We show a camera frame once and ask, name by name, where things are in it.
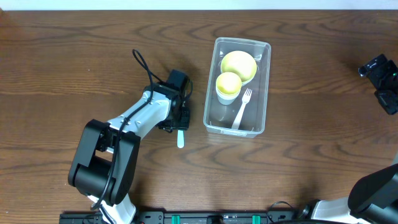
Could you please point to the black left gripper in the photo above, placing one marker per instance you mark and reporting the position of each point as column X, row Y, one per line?
column 183, row 124

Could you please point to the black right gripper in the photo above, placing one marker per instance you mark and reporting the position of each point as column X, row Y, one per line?
column 390, row 104

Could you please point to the mint green plastic spoon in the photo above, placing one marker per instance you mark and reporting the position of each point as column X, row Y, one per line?
column 180, row 139

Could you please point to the white plastic cup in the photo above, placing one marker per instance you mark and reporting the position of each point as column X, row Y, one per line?
column 227, row 99

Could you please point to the yellow plastic cup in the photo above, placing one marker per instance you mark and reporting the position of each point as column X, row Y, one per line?
column 228, row 83

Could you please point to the clear plastic container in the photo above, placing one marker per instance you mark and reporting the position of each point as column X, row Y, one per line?
column 218, row 118

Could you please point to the yellow plastic bowl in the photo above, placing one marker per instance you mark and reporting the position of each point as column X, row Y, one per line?
column 241, row 63

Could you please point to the pink plastic fork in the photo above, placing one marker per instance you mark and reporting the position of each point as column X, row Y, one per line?
column 245, row 100

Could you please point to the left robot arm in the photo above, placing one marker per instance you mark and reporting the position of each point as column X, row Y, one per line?
column 105, row 160

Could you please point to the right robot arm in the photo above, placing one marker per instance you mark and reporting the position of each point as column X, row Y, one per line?
column 373, row 199

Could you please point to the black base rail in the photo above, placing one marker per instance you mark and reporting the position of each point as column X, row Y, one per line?
column 159, row 217

